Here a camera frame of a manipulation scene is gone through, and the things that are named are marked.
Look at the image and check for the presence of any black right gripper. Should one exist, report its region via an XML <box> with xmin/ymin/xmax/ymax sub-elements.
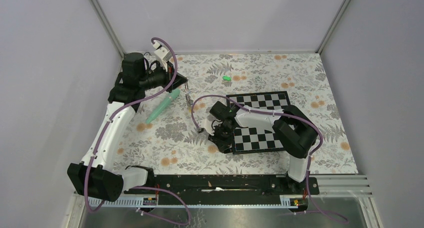
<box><xmin>208</xmin><ymin>123</ymin><xmax>236</xmax><ymax>153</ymax></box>

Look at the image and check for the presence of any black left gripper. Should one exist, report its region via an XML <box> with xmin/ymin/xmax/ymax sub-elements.
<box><xmin>138</xmin><ymin>59</ymin><xmax>188</xmax><ymax>93</ymax></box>

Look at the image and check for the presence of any silver keyring with clips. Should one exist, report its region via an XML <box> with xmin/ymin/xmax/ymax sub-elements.
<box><xmin>184</xmin><ymin>83</ymin><xmax>194</xmax><ymax>108</ymax></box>

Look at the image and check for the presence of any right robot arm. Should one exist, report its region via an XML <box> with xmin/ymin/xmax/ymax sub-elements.
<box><xmin>208</xmin><ymin>101</ymin><xmax>323</xmax><ymax>194</ymax></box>

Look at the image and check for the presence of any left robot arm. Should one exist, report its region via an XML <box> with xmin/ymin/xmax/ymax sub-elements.
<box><xmin>67</xmin><ymin>53</ymin><xmax>187</xmax><ymax>201</ymax></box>

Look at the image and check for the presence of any black white chessboard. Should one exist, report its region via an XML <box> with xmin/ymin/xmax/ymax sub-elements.
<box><xmin>227</xmin><ymin>91</ymin><xmax>290</xmax><ymax>154</ymax></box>

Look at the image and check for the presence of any floral patterned table mat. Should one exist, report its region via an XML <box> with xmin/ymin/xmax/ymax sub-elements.
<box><xmin>113</xmin><ymin>54</ymin><xmax>358</xmax><ymax>174</ymax></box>

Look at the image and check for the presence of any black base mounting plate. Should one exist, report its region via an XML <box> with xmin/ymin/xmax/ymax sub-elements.
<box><xmin>127</xmin><ymin>174</ymin><xmax>320</xmax><ymax>202</ymax></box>

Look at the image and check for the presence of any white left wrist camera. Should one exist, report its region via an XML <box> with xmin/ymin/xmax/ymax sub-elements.
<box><xmin>152</xmin><ymin>41</ymin><xmax>172</xmax><ymax>70</ymax></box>

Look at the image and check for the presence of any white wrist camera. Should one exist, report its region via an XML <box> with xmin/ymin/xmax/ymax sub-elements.
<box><xmin>152</xmin><ymin>41</ymin><xmax>172</xmax><ymax>70</ymax></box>
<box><xmin>197</xmin><ymin>119</ymin><xmax>215</xmax><ymax>136</ymax></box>

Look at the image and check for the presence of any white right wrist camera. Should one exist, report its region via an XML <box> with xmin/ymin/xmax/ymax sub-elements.
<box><xmin>197</xmin><ymin>119</ymin><xmax>215</xmax><ymax>136</ymax></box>

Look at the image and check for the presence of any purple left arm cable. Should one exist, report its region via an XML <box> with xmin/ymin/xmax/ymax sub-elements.
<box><xmin>83</xmin><ymin>37</ymin><xmax>192</xmax><ymax>226</ymax></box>

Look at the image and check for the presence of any white slotted cable duct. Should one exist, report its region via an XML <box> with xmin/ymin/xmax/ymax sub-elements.
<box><xmin>103</xmin><ymin>195</ymin><xmax>298</xmax><ymax>208</ymax></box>

